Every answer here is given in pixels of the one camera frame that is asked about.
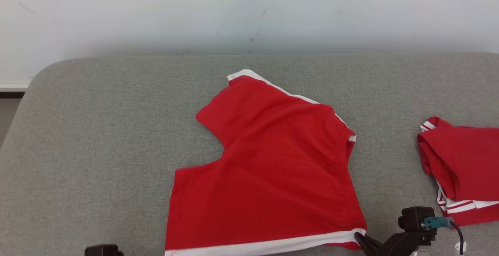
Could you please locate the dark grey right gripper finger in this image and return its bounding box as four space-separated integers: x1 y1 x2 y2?
354 232 385 251
356 241 381 256

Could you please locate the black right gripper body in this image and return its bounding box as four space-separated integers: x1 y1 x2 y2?
376 230 426 256

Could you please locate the red numbered jersey white trim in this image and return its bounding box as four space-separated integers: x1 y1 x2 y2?
417 116 499 228

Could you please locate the red shorts white trim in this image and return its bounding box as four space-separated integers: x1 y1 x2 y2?
164 69 368 256

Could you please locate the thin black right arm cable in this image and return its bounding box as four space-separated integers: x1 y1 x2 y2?
448 221 467 256

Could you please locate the dark wall baseboard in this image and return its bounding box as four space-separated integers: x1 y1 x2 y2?
0 83 30 99

